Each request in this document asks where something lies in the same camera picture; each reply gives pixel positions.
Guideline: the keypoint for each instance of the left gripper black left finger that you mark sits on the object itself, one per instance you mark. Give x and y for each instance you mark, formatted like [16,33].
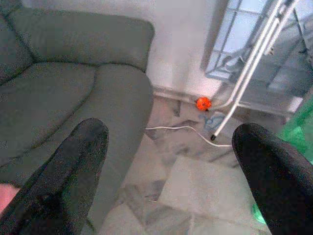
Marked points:
[63,186]

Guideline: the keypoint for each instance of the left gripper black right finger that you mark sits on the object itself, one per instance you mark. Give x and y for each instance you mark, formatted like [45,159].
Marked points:
[278,181]

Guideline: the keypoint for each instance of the dark grey sofa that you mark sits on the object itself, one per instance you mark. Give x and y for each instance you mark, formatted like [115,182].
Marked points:
[73,85]

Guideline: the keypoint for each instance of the green mesh fabric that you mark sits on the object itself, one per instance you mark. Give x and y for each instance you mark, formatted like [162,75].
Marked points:
[300,127]

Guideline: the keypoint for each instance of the white metal drying rack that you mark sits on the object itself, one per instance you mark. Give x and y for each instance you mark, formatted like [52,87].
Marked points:
[231,110]

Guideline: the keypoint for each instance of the orange ball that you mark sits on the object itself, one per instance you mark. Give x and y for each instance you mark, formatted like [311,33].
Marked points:
[203,102]

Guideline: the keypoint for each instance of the window with metal grille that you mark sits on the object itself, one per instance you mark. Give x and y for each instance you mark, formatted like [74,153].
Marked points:
[234,36]

